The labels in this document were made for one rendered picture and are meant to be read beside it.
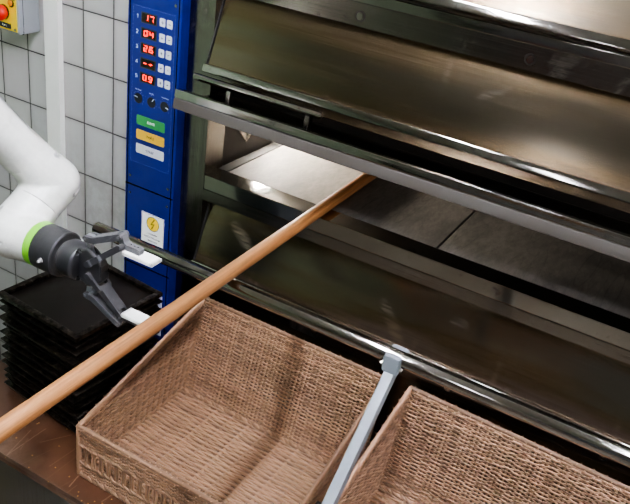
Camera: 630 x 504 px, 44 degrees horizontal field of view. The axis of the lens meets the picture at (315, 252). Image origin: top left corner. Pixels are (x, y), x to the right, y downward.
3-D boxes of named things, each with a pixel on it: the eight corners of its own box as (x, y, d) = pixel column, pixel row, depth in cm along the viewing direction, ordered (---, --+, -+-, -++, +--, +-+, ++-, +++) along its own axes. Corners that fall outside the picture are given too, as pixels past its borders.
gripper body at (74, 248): (81, 229, 153) (118, 245, 150) (82, 267, 158) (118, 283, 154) (53, 243, 147) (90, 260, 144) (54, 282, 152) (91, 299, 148)
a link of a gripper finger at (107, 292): (86, 272, 149) (82, 275, 150) (120, 321, 149) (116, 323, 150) (100, 264, 152) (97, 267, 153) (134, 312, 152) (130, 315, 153)
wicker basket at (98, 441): (197, 374, 223) (203, 292, 210) (374, 461, 201) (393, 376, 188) (71, 474, 184) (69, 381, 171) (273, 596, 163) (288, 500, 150)
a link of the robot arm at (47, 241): (25, 276, 153) (23, 235, 148) (69, 254, 162) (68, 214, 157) (48, 287, 150) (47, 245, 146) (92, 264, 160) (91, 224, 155)
